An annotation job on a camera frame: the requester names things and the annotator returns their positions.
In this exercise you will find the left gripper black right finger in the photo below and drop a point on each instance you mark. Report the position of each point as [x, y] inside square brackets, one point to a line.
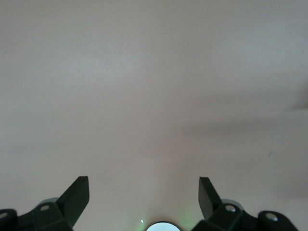
[223, 216]

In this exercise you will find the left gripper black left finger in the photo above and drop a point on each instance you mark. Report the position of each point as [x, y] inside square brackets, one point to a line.
[62, 211]

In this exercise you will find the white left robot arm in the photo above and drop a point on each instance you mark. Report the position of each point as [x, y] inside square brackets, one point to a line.
[162, 227]

